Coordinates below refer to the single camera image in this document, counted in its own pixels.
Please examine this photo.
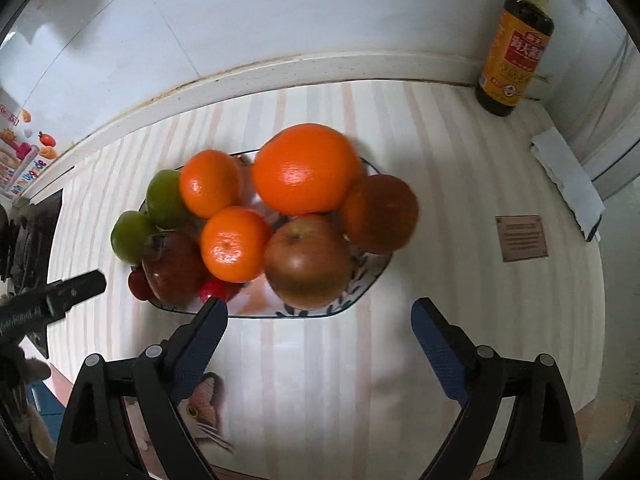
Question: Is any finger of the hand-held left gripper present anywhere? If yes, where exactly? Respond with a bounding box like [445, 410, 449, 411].
[44, 269, 107, 320]

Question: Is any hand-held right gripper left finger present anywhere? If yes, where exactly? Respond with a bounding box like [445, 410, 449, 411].
[54, 297, 230, 480]

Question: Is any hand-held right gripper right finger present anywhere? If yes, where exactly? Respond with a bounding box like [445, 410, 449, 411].
[411, 297, 585, 480]

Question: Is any green apple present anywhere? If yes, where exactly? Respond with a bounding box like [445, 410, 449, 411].
[146, 169, 193, 231]
[110, 210, 157, 265]

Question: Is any red apple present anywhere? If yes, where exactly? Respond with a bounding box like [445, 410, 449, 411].
[141, 231, 207, 306]

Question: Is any oval leaf-print plate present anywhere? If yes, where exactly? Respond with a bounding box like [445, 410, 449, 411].
[137, 149, 393, 318]

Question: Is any small mandarin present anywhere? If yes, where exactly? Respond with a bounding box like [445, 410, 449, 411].
[200, 206, 273, 283]
[179, 149, 245, 219]

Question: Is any reddish brown apple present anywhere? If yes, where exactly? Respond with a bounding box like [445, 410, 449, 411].
[263, 214, 352, 310]

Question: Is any dark brown apple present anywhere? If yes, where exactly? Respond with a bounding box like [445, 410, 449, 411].
[340, 174, 419, 255]

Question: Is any large orange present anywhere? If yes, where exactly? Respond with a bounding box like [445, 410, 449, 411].
[251, 123, 363, 216]

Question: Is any cat-print mat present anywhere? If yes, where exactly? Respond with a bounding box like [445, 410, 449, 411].
[122, 372, 235, 453]

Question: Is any black gas stove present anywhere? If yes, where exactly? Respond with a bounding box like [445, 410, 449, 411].
[0, 187, 63, 358]

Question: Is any blue cabinet door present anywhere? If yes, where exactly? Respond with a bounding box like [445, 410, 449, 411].
[27, 380, 66, 416]

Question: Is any brown card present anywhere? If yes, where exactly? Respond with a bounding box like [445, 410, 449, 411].
[495, 215, 549, 262]

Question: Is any white folded paper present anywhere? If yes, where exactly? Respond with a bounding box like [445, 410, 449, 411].
[531, 127, 605, 243]

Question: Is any soy sauce bottle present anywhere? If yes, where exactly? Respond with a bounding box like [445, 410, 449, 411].
[475, 0, 556, 118]

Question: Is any colourful fruit wall sticker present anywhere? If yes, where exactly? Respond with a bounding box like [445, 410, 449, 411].
[0, 87, 58, 198]

